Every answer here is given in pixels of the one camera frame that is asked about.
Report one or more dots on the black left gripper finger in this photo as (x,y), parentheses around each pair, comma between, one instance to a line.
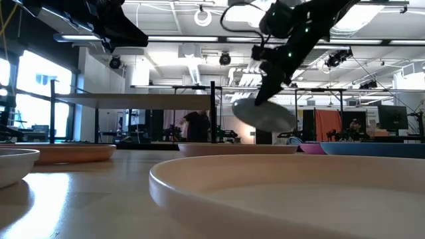
(133,36)

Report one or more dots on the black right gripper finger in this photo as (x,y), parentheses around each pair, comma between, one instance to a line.
(269,86)

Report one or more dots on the small pink plate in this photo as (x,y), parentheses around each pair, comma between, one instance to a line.
(312,148)

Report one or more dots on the large beige plate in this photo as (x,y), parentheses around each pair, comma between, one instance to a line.
(265,172)

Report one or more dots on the large blue plate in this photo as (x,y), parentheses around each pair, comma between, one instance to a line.
(375,150)

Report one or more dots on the orange plate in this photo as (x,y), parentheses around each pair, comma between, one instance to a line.
(83,152)

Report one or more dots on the cream white plate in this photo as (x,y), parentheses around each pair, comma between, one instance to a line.
(15,166)

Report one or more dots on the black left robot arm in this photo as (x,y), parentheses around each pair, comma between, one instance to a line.
(33,6)

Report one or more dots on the black background robot arm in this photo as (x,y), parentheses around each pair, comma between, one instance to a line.
(337,134)
(172,132)
(227,135)

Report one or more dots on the black ceiling spotlight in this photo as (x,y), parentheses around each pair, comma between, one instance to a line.
(115,62)
(224,58)

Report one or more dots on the long ceiling light strip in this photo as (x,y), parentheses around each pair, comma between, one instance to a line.
(182,38)

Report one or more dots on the black partition panel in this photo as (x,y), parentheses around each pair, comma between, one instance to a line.
(308,124)
(264,136)

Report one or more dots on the blue white round object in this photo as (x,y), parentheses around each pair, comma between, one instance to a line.
(293,140)

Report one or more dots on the black ceiling light cluster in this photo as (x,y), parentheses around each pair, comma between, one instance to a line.
(338,58)

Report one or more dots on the orange curtain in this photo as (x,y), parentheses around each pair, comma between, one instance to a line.
(328,124)

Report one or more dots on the white curtain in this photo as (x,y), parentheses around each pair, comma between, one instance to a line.
(172,119)

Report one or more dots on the small black ceiling light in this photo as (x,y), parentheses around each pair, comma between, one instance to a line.
(368,84)

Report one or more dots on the seated person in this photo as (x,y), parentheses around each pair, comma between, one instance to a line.
(355,127)

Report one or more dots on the large bright window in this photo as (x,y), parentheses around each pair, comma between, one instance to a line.
(40,116)

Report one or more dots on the brown cardboard box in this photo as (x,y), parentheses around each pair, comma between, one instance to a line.
(381,132)

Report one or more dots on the black computer monitor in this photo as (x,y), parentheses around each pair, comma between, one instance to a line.
(392,117)

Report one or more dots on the black metal frame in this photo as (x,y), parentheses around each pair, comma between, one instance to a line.
(318,90)

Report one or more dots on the silver air duct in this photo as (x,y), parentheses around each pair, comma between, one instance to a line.
(358,23)

